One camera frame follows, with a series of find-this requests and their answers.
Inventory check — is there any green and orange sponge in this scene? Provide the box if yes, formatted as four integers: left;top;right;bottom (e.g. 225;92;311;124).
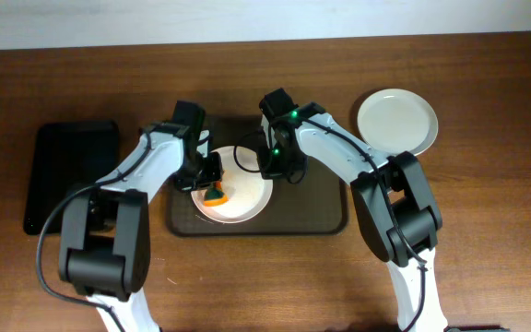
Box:
203;181;229;208

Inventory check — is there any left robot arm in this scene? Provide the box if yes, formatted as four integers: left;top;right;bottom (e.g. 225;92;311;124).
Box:
59;101;223;331

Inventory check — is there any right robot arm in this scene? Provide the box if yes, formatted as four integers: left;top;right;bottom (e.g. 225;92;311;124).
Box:
257;89;449;332

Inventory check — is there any brown plastic serving tray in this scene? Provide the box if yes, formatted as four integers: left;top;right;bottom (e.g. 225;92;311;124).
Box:
165;113;350;238

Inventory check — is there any black plastic tray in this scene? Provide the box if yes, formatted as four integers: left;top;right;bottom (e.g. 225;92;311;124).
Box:
23;120;120;235

